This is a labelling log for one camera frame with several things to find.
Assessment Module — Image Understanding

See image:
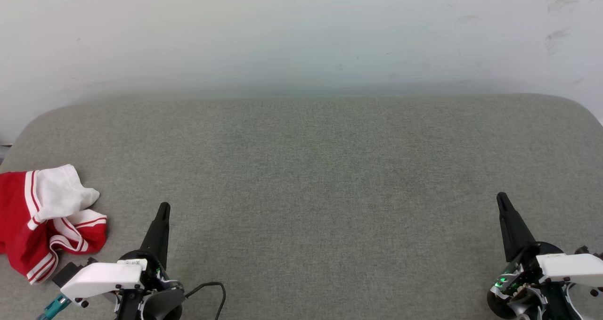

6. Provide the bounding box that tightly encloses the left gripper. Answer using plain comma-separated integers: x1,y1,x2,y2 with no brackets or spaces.
114,202,185,320

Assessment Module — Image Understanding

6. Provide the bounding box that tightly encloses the thin black cable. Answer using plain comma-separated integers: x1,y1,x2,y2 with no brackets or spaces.
184,282,227,320

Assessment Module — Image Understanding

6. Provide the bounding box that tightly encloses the teal camera cable connector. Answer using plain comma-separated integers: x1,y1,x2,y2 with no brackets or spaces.
37,294,71,320

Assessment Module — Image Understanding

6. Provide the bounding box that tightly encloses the red and white garment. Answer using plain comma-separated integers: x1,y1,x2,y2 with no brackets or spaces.
0,164,108,285

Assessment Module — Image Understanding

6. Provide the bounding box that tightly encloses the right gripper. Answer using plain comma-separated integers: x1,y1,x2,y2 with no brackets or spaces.
487,192,566,320

